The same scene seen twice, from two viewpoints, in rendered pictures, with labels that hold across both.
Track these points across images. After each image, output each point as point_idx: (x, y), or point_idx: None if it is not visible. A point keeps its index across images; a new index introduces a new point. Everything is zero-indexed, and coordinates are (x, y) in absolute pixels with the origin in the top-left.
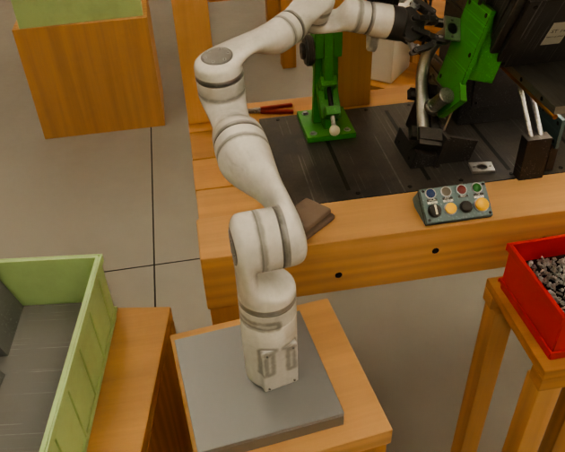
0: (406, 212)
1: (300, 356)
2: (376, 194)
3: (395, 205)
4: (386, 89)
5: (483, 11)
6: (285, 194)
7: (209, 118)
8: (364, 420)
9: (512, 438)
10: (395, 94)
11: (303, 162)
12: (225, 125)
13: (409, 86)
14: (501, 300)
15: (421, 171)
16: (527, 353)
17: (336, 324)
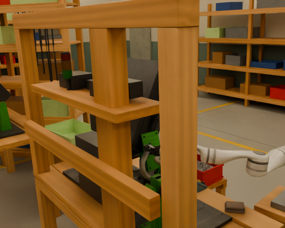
0: (204, 192)
1: (284, 195)
2: (200, 201)
3: (202, 195)
4: (97, 226)
5: (154, 133)
6: None
7: (270, 170)
8: (282, 188)
9: None
10: (102, 222)
11: (197, 223)
12: (282, 151)
13: (90, 220)
14: (208, 187)
15: None
16: (221, 184)
17: (261, 200)
